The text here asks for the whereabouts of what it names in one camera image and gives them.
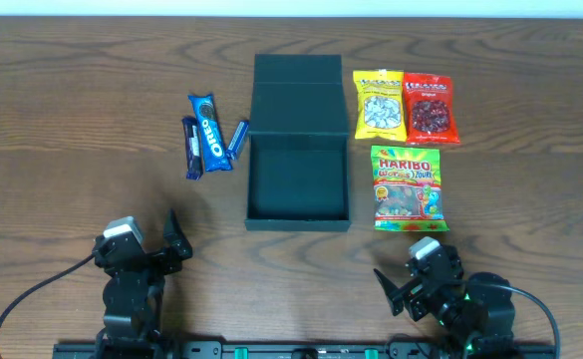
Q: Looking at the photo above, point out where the dark blue chocolate bar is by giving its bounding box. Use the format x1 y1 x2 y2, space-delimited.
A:
181 116 203 180

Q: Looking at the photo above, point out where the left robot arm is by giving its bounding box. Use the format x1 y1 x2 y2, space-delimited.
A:
92 210 193 359

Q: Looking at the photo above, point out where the blue Oreo cookie pack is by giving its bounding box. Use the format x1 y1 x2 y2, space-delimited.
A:
187 94 233 173

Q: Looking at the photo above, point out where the yellow Hacks candy bag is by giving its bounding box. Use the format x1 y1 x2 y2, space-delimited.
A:
353 69 407 142

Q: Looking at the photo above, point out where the red Hacks candy bag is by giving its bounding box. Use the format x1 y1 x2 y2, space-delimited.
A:
403 73 460 144

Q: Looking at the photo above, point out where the Haribo worms gummy bag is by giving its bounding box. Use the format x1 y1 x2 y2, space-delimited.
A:
371 145 449 232

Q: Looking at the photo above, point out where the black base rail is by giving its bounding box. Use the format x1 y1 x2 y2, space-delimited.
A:
52 339 556 359

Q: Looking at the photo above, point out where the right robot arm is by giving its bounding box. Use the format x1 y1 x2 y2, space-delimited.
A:
374 237 516 358

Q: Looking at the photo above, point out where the blue Eclipse mint tin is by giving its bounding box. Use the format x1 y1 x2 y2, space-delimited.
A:
227 120 249 161

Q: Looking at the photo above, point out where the dark green open box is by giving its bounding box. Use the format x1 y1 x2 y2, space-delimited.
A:
245 54 351 232

